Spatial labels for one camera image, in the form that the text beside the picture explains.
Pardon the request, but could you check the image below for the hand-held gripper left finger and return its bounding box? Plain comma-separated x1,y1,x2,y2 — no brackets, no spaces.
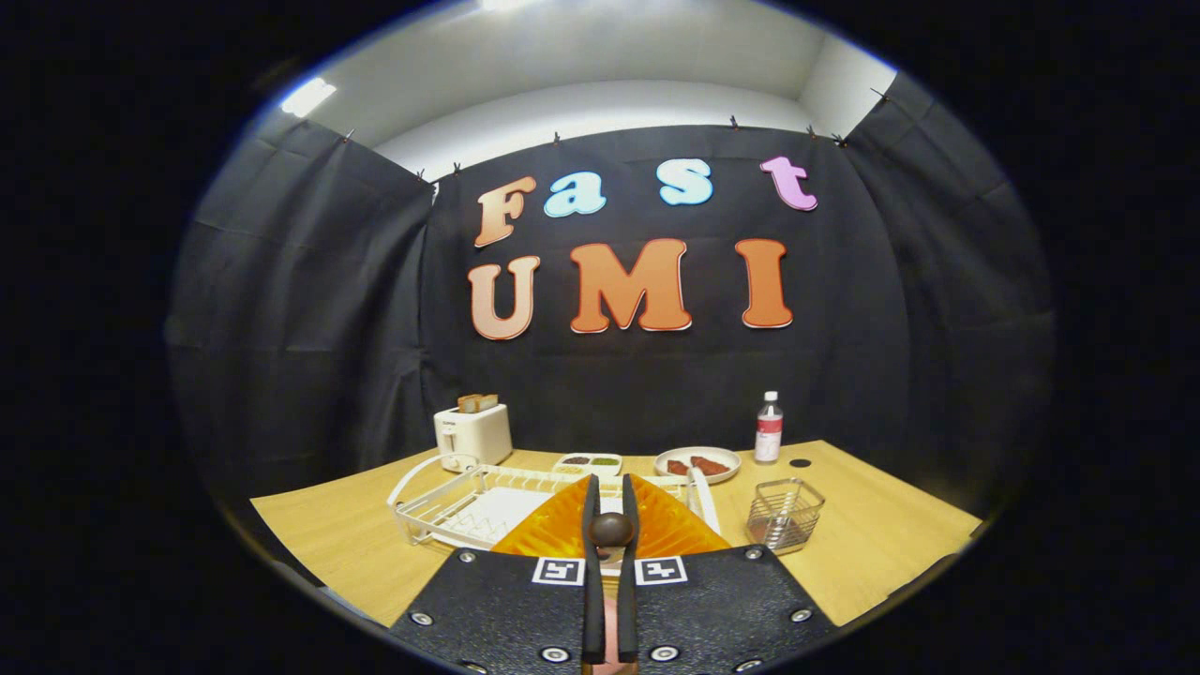
389,473,606,675

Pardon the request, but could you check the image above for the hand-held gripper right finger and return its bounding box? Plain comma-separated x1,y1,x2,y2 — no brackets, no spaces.
619,472,838,675

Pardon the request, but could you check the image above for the wooden-handled spoon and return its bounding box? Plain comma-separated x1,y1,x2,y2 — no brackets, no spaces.
589,512,636,601

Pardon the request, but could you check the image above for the white wire dish rack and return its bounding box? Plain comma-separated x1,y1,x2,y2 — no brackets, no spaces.
387,454,722,552

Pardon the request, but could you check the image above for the metal wire basket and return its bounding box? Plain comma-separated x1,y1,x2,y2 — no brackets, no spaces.
746,478,827,555

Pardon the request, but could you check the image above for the white plate with meat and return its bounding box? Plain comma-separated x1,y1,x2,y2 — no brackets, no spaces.
653,446,743,486

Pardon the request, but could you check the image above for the white divided condiment tray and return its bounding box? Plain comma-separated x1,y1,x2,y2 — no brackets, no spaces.
552,453,623,477

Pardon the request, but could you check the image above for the white toaster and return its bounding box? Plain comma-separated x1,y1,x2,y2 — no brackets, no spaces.
433,403,514,473

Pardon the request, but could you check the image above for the clear red-label water bottle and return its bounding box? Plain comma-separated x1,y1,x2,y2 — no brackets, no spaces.
755,391,784,466

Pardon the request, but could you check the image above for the black backdrop cloth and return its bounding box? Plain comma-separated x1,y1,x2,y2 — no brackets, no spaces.
167,70,1056,526

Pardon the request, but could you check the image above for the ceiling light panel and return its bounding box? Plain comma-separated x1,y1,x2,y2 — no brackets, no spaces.
279,77,338,119

